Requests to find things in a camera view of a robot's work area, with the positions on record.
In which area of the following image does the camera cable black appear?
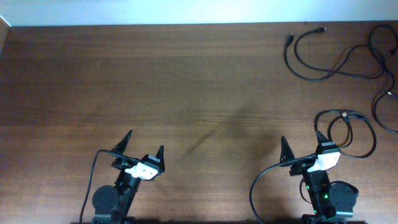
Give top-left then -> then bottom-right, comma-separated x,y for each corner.
78,149 -> 140,224
249,155 -> 315,224

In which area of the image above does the left camera cable black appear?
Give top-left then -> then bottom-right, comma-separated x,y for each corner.
78,149 -> 140,224

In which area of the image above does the black USB-A cable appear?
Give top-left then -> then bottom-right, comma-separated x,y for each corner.
313,109 -> 378,159

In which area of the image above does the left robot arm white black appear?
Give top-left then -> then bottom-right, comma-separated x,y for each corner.
91,130 -> 165,223

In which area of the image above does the black thin micro-USB cable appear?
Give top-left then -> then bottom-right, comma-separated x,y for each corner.
368,24 -> 398,135

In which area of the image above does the black cable with angled plugs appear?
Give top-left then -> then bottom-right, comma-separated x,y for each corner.
282,27 -> 389,82

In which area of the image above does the right camera cable black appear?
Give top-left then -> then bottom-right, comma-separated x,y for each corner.
249,155 -> 315,224

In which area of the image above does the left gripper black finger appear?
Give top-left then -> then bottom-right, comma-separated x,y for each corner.
111,129 -> 132,154
155,145 -> 165,171

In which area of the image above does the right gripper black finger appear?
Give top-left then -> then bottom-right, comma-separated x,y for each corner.
315,130 -> 330,145
280,136 -> 295,163

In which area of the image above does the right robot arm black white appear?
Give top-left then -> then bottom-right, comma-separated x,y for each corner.
280,131 -> 359,223

